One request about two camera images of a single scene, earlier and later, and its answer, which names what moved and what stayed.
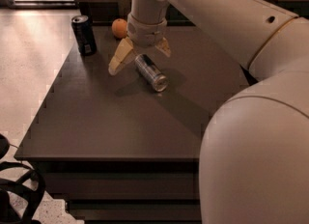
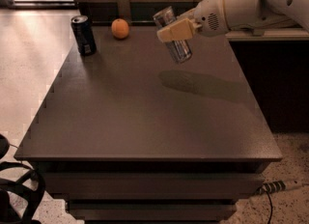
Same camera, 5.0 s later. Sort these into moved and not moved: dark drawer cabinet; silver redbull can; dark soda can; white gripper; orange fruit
Moved: white gripper; silver redbull can
Not moved: dark soda can; dark drawer cabinet; orange fruit
